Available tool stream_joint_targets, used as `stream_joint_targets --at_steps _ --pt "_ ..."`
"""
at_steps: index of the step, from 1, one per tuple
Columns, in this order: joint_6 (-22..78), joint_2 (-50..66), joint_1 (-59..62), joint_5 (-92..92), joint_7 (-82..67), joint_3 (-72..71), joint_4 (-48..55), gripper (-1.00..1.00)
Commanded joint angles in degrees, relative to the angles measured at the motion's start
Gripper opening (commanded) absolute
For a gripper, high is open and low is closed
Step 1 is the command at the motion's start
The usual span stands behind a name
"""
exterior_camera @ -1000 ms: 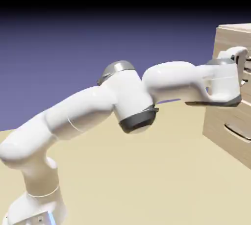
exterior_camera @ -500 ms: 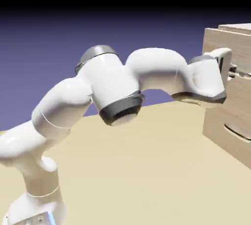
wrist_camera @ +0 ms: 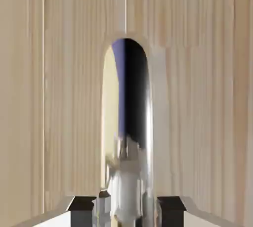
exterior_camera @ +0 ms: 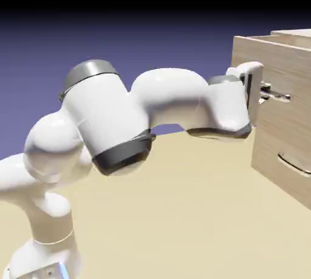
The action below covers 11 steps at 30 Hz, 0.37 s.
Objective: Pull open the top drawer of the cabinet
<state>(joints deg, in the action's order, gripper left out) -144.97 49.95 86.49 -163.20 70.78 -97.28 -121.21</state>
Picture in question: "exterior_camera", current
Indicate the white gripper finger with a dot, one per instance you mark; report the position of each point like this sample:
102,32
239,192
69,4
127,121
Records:
265,87
263,100

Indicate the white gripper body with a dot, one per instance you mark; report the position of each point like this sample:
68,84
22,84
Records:
255,89

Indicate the light wood drawer front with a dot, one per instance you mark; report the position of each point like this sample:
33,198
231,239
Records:
284,70
274,177

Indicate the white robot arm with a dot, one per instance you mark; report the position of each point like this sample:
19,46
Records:
107,104

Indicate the light wood cabinet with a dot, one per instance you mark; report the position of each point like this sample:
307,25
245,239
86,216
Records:
286,128

